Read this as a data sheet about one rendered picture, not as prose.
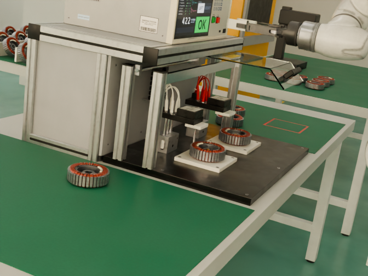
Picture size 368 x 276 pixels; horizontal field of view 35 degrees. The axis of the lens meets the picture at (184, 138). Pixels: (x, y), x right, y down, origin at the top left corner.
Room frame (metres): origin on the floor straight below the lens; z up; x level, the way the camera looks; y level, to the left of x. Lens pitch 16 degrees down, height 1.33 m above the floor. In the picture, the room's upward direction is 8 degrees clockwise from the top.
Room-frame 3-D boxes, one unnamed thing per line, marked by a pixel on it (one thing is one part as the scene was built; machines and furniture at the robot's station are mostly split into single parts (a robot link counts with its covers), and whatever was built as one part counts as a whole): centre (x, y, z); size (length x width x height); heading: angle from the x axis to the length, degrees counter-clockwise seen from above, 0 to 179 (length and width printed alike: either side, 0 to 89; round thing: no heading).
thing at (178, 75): (1.89, -0.03, 1.03); 0.62 x 0.01 x 0.03; 157
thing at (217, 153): (1.73, -0.08, 0.80); 0.11 x 0.11 x 0.04
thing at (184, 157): (1.73, -0.08, 0.78); 0.15 x 0.15 x 0.01; 67
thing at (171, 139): (1.79, 0.05, 0.80); 0.08 x 0.05 x 0.06; 157
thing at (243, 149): (1.96, -0.17, 0.78); 0.15 x 0.15 x 0.01; 67
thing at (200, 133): (2.01, -0.04, 0.80); 0.08 x 0.05 x 0.06; 157
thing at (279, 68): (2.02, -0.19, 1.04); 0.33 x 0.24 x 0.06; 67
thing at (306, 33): (1.84, -0.34, 1.18); 0.09 x 0.06 x 0.09; 157
